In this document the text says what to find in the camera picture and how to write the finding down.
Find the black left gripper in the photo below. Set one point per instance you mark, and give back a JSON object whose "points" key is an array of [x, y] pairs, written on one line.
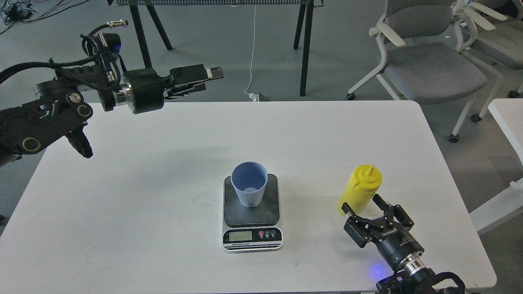
{"points": [[143, 89]]}

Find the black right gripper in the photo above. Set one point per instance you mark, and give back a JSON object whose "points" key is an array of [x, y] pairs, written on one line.
{"points": [[397, 246]]}

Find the yellow squeeze bottle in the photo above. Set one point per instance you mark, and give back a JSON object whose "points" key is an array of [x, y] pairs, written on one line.
{"points": [[361, 187]]}

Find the blue ribbed plastic cup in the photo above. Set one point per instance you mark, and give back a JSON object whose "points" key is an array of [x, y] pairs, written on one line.
{"points": [[249, 180]]}

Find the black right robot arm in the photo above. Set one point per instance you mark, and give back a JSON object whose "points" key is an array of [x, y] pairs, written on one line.
{"points": [[417, 278]]}

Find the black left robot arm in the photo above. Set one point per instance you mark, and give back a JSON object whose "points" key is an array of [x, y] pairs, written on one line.
{"points": [[60, 109]]}

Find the digital kitchen scale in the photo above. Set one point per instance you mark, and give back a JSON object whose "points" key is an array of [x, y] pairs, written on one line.
{"points": [[255, 229]]}

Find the black-legged background table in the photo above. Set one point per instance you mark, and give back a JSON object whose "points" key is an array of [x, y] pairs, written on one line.
{"points": [[246, 36]]}

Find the grey office chair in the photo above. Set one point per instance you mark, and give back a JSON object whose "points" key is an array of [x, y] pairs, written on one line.
{"points": [[430, 73], [491, 27]]}

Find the white side table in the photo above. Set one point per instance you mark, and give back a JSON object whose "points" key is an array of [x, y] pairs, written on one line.
{"points": [[508, 203]]}

